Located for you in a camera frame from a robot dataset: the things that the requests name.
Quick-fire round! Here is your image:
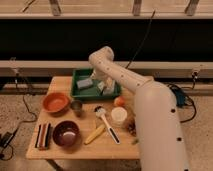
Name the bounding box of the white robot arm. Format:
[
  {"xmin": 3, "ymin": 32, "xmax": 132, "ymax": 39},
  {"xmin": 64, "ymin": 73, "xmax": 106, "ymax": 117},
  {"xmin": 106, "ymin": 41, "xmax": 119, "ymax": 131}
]
[{"xmin": 89, "ymin": 46, "xmax": 190, "ymax": 171}]

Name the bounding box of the orange red bowl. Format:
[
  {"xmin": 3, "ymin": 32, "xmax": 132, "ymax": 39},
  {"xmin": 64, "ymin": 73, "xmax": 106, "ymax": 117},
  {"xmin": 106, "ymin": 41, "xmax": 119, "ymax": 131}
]
[{"xmin": 42, "ymin": 92, "xmax": 69, "ymax": 113}]

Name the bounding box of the dark maroon bowl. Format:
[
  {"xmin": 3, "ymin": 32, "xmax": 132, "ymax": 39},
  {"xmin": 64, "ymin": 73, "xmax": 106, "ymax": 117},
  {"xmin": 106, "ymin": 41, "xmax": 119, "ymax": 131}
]
[{"xmin": 52, "ymin": 121, "xmax": 80, "ymax": 147}]

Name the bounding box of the green plastic tray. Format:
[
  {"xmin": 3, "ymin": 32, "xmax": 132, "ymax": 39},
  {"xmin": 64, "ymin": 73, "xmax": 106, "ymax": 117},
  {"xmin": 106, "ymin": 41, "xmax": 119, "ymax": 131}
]
[{"xmin": 70, "ymin": 68, "xmax": 121, "ymax": 101}]

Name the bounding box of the orange peach fruit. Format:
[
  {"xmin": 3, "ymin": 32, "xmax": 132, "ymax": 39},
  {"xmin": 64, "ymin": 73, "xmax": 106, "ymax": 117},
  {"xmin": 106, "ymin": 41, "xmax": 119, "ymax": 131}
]
[{"xmin": 114, "ymin": 96, "xmax": 125, "ymax": 107}]

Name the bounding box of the grey sponge block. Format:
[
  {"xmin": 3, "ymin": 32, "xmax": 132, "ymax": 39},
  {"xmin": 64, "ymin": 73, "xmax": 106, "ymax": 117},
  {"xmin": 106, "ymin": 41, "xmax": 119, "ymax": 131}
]
[{"xmin": 77, "ymin": 78, "xmax": 93, "ymax": 89}]

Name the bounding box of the white dish brush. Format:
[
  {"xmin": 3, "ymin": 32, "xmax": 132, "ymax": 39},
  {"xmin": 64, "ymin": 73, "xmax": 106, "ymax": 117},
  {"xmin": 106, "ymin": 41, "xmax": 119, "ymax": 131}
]
[{"xmin": 94, "ymin": 106, "xmax": 120, "ymax": 144}]

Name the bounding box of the white round container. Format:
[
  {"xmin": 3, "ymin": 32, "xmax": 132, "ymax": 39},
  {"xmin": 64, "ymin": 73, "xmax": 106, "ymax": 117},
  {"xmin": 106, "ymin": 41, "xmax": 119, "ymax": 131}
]
[{"xmin": 111, "ymin": 107, "xmax": 127, "ymax": 126}]

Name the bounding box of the small metal cup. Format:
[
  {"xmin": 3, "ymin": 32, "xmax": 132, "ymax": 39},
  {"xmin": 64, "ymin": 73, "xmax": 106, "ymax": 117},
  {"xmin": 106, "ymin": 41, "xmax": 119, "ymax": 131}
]
[{"xmin": 70, "ymin": 100, "xmax": 83, "ymax": 117}]

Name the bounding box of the yellow banana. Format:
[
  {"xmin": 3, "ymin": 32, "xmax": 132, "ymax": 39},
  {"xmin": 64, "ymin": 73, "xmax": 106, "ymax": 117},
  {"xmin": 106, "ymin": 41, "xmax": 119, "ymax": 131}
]
[{"xmin": 84, "ymin": 124, "xmax": 105, "ymax": 145}]

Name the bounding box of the dark grape bunch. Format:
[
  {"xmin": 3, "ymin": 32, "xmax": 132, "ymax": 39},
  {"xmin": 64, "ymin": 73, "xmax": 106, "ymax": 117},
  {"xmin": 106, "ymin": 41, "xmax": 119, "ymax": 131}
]
[{"xmin": 127, "ymin": 118, "xmax": 136, "ymax": 136}]

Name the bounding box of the blue box on floor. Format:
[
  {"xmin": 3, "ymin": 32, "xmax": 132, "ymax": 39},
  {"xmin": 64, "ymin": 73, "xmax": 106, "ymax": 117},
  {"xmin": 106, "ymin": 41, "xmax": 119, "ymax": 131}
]
[{"xmin": 172, "ymin": 89, "xmax": 186, "ymax": 107}]

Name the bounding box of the black power adapter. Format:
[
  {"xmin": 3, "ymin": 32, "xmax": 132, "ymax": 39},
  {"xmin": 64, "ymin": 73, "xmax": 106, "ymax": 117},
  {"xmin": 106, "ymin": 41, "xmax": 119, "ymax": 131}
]
[{"xmin": 0, "ymin": 132, "xmax": 13, "ymax": 148}]

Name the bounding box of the black cable behind table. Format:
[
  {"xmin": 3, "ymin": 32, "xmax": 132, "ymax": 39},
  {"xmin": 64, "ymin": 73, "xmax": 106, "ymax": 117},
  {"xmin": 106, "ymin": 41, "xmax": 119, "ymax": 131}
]
[{"xmin": 124, "ymin": 9, "xmax": 157, "ymax": 70}]

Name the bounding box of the black cable on left floor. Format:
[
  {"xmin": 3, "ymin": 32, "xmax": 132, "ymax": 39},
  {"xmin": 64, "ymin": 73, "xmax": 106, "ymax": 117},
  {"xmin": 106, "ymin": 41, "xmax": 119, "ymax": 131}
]
[{"xmin": 0, "ymin": 68, "xmax": 38, "ymax": 161}]

